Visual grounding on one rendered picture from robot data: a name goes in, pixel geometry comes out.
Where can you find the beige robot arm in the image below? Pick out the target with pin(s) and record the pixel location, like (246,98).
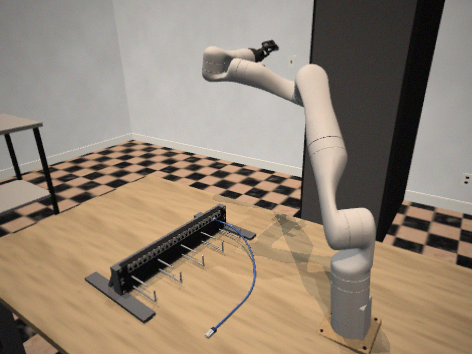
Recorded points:
(351,302)

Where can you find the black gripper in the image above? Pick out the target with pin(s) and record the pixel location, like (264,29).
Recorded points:
(260,55)

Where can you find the white and dark blue plug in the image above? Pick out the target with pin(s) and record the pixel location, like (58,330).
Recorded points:
(210,332)

